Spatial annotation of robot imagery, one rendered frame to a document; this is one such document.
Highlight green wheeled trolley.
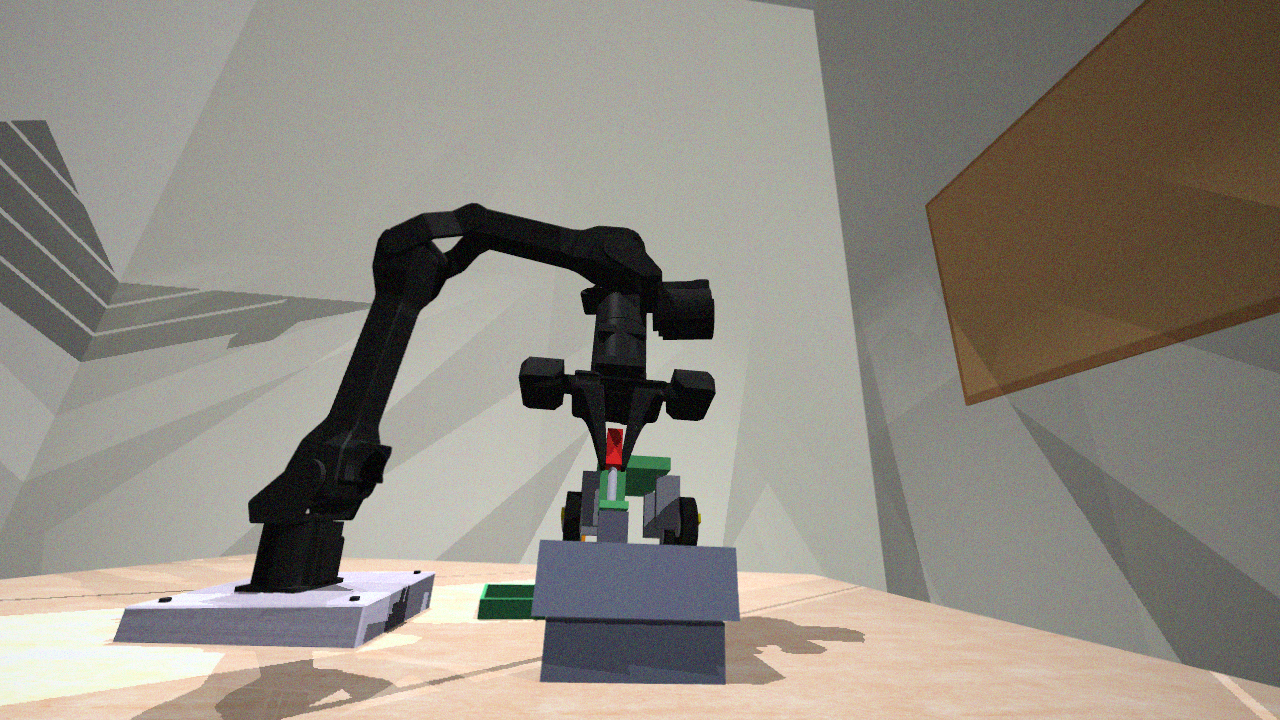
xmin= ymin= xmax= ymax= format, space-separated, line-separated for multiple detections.
xmin=561 ymin=455 xmax=701 ymax=546

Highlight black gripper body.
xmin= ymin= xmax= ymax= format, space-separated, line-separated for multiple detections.
xmin=518 ymin=318 xmax=716 ymax=421

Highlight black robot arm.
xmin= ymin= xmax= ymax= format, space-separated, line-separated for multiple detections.
xmin=234 ymin=202 xmax=716 ymax=594

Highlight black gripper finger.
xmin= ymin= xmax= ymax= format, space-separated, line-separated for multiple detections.
xmin=620 ymin=388 xmax=664 ymax=471
xmin=572 ymin=383 xmax=607 ymax=471

